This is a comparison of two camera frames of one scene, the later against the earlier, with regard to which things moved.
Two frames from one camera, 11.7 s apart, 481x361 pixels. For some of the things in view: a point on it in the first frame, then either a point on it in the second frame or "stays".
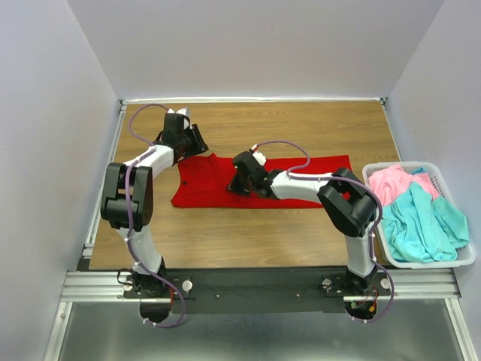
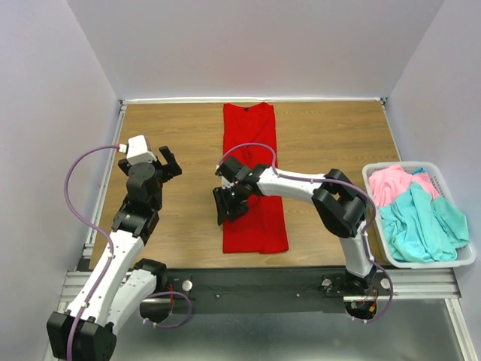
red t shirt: [202, 180] -> [249, 137]
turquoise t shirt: [418, 228] stays
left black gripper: [199, 145] -> [171, 168]
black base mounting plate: [259, 291] stays
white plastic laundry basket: [422, 225] stays
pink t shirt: [388, 183] stays
